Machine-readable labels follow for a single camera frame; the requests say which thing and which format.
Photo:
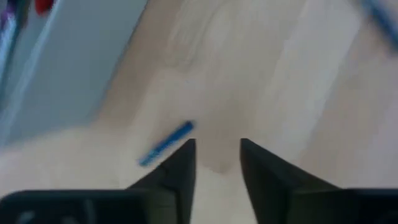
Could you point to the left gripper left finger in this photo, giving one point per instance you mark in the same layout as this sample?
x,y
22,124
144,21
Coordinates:
x,y
174,193

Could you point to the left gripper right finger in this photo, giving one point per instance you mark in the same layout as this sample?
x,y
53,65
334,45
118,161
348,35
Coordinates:
x,y
273,193

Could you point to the blue crayon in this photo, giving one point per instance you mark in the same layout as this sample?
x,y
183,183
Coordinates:
x,y
168,143
382,18

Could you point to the grey plastic bin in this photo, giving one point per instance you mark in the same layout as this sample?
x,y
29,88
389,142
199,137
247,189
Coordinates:
x,y
71,62

